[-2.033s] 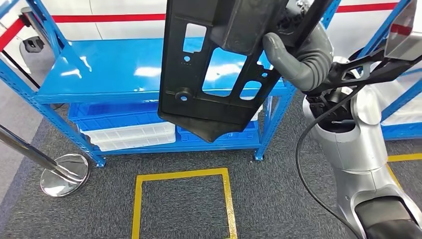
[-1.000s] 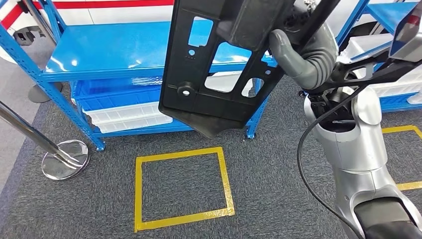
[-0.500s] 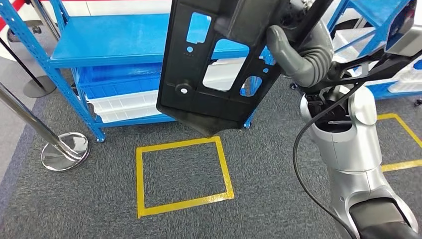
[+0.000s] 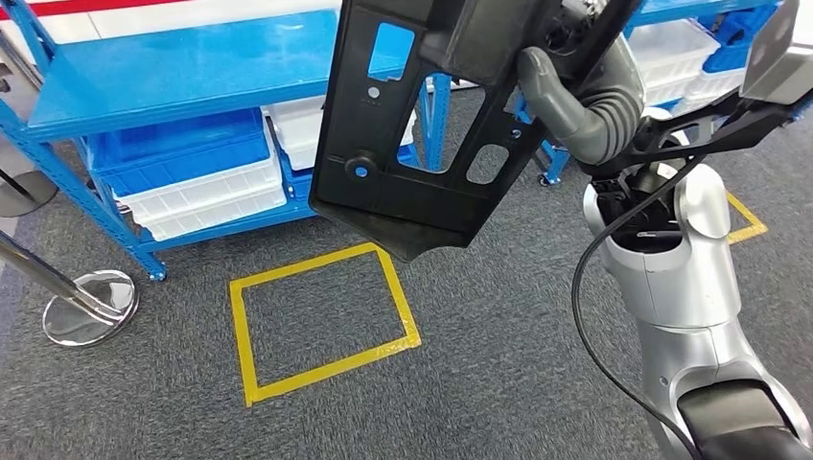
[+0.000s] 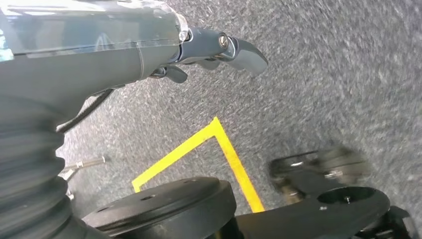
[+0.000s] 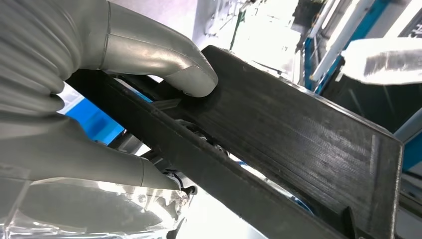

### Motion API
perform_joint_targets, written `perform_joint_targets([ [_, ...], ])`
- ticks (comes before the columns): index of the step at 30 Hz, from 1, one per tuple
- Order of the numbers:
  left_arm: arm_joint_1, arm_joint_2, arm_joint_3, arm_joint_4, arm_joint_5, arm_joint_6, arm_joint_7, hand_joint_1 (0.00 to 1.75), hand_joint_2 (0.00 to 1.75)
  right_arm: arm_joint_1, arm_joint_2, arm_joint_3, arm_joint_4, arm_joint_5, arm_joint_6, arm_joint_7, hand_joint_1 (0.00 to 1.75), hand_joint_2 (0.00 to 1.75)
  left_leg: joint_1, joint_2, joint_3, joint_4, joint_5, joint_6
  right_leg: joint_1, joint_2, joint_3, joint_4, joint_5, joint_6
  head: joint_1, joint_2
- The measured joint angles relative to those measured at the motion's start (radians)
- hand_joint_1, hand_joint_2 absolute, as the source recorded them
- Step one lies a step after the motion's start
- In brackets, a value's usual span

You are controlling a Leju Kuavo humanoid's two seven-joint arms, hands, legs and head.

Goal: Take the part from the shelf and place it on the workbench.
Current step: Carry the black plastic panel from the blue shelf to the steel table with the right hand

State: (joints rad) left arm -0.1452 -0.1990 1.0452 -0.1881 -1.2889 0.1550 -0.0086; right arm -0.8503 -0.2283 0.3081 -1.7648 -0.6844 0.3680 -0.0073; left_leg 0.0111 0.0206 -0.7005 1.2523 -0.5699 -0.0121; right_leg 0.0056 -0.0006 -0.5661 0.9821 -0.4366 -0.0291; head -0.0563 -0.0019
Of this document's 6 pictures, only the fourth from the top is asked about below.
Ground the black barrier stanchion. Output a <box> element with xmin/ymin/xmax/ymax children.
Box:
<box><xmin>0</xmin><ymin>166</ymin><xmax>59</xmax><ymax>219</ymax></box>

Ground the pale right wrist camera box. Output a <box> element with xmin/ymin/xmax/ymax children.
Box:
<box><xmin>738</xmin><ymin>0</ymin><xmax>802</xmax><ymax>106</ymax></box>

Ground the red barrier belt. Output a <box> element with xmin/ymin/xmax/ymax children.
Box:
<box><xmin>0</xmin><ymin>0</ymin><xmax>192</xmax><ymax>19</ymax></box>

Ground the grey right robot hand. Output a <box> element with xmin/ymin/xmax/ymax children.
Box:
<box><xmin>517</xmin><ymin>36</ymin><xmax>646</xmax><ymax>161</ymax></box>

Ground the yellow floor tape square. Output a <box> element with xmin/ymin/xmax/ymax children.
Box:
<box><xmin>228</xmin><ymin>241</ymin><xmax>423</xmax><ymax>409</ymax></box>

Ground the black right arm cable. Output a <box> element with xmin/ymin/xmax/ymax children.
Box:
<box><xmin>569</xmin><ymin>155</ymin><xmax>707</xmax><ymax>460</ymax></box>

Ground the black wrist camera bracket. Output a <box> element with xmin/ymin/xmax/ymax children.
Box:
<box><xmin>581</xmin><ymin>87</ymin><xmax>813</xmax><ymax>180</ymax></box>

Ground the black plastic car trim panel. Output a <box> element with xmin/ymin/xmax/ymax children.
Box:
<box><xmin>309</xmin><ymin>0</ymin><xmax>642</xmax><ymax>263</ymax></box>

